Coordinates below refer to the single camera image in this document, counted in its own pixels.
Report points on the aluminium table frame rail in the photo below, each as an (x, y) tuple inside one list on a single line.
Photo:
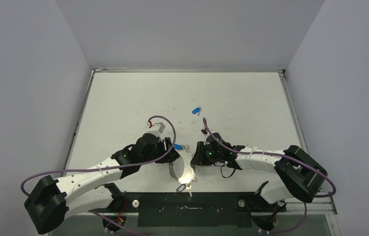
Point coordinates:
[(324, 206)]

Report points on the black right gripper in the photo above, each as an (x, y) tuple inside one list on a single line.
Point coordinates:
[(200, 153)]

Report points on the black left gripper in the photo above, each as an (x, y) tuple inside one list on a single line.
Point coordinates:
[(168, 145)]

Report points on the loose blue key tag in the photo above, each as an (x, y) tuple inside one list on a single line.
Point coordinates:
[(197, 111)]

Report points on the blue key tag on plate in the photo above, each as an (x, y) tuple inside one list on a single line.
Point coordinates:
[(178, 147)]

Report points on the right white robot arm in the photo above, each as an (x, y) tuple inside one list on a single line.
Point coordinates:
[(300, 176)]

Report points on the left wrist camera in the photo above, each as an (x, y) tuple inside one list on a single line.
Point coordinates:
[(157, 129)]

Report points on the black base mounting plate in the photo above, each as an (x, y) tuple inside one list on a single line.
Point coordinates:
[(201, 209)]

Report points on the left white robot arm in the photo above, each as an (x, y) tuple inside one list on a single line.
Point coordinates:
[(53, 200)]

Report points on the black key tag with key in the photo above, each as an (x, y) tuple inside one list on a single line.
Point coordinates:
[(185, 187)]

